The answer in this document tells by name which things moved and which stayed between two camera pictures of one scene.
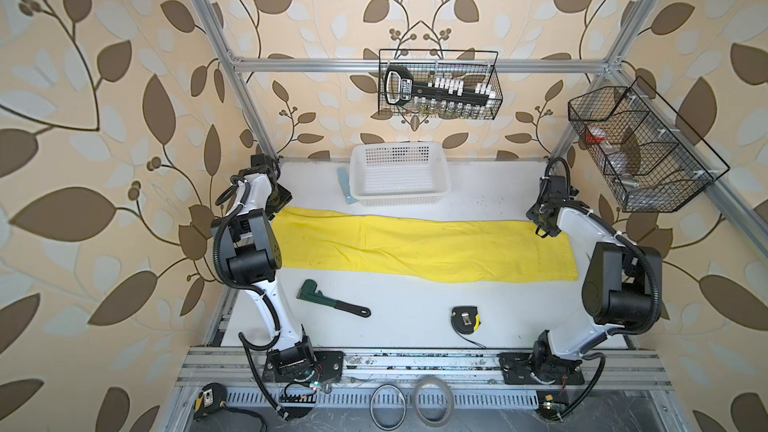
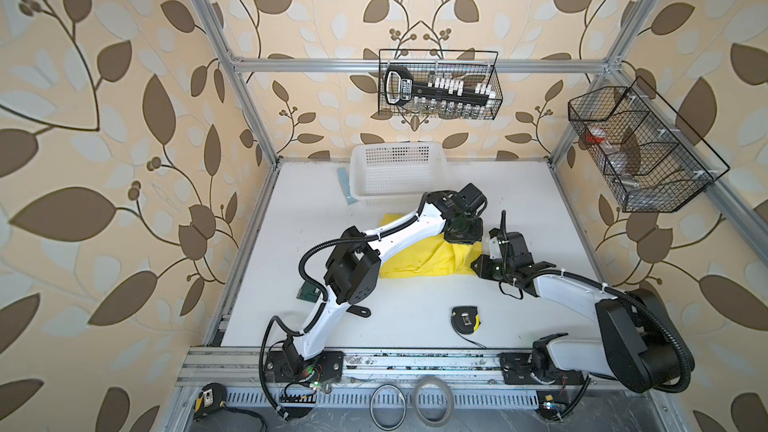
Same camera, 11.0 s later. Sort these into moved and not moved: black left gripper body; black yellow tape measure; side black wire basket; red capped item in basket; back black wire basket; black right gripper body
Moved: black right gripper body; black left gripper body
Not moved: red capped item in basket; back black wire basket; black yellow tape measure; side black wire basket
